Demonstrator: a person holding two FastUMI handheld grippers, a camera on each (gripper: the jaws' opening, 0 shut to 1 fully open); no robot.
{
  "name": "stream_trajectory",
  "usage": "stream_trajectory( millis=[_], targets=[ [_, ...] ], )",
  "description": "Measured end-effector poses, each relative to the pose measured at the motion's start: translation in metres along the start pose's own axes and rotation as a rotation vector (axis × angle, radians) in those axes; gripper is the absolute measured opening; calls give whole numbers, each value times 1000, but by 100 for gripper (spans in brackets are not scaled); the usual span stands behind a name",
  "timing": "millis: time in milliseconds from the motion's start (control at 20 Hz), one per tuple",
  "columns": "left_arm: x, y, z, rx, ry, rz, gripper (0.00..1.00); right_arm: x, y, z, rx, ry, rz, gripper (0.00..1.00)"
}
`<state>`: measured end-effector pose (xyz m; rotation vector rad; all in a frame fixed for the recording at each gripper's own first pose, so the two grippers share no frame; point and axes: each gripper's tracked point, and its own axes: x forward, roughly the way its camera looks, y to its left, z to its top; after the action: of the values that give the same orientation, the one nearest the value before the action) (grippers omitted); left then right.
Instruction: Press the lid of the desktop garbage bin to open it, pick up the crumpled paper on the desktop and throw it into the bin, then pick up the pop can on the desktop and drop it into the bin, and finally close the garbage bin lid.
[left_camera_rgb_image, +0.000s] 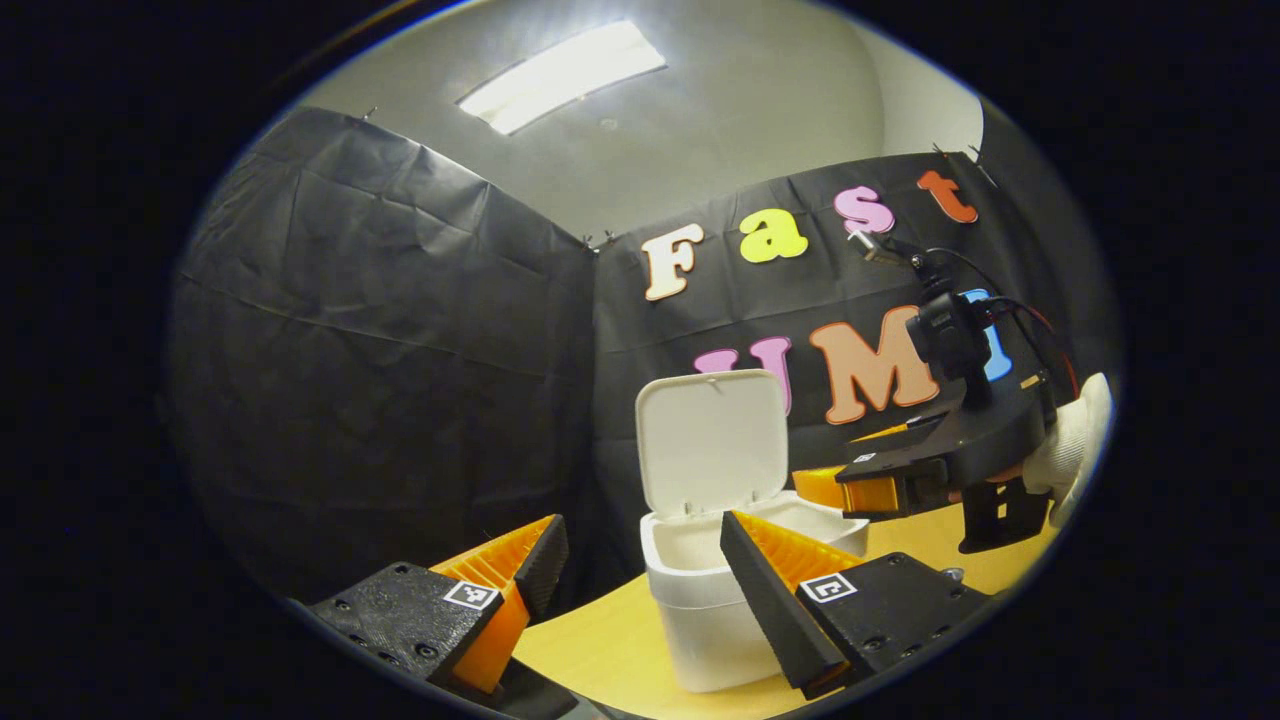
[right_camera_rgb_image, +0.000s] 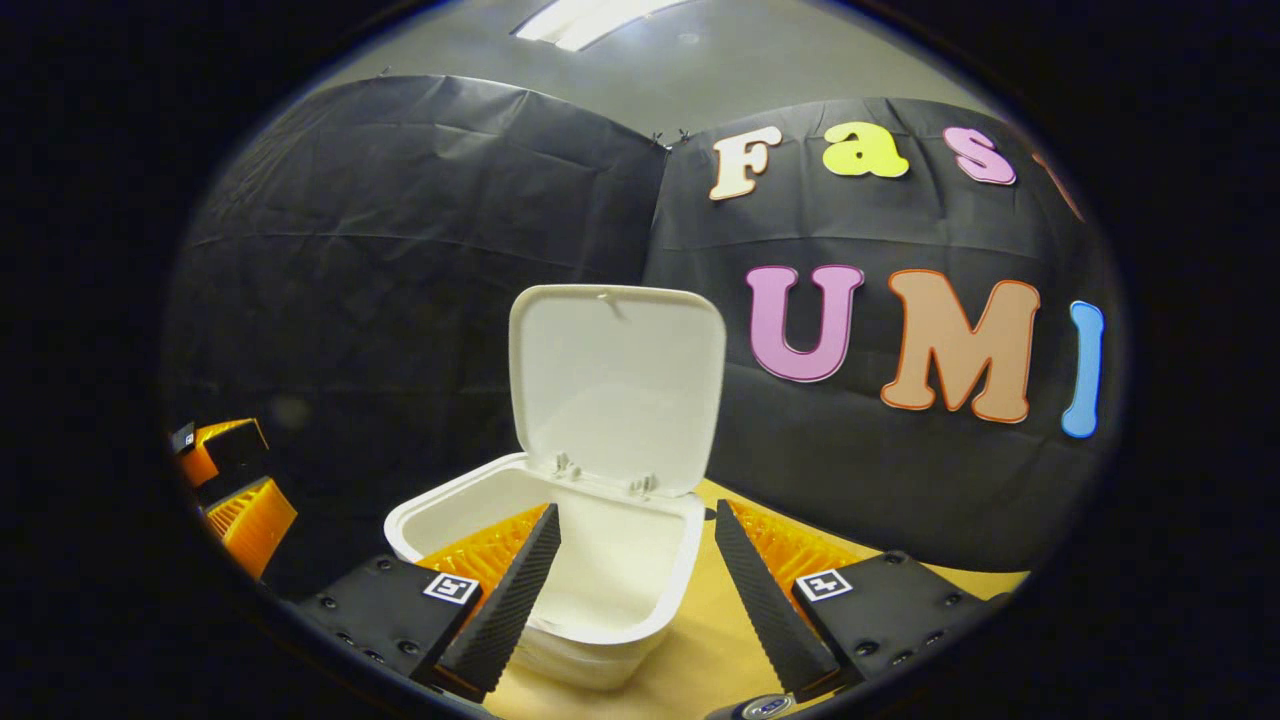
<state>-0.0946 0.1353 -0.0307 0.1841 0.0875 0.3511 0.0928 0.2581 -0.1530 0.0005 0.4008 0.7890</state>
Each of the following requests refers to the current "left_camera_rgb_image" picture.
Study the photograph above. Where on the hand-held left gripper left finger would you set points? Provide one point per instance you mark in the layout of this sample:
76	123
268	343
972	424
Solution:
545	570

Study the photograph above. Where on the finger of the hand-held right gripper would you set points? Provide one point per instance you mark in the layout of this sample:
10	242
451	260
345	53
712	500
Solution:
890	465
925	428

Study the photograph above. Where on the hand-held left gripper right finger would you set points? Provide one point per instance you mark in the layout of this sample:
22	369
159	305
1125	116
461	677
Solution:
770	610

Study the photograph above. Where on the white desktop garbage bin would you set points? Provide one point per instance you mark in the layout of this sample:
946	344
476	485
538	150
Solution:
710	440

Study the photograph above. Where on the wooden desktop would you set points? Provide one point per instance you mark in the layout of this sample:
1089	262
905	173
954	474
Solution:
600	650

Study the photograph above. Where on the ceiling light panel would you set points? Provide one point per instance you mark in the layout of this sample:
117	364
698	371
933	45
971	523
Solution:
560	78

